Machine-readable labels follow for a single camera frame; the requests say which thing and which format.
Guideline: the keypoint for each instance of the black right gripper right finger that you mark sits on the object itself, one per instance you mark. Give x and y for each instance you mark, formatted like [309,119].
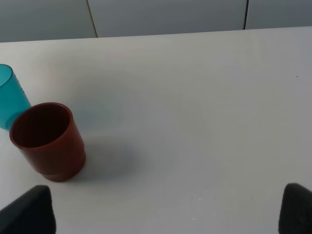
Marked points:
[296,210]

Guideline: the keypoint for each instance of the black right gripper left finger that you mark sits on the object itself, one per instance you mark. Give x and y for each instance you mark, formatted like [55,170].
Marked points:
[31,213]

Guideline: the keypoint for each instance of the teal translucent plastic cup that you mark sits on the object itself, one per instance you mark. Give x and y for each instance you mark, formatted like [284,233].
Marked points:
[13,100]

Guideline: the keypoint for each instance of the red plastic cup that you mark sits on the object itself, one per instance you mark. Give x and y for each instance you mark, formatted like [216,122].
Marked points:
[47,136]

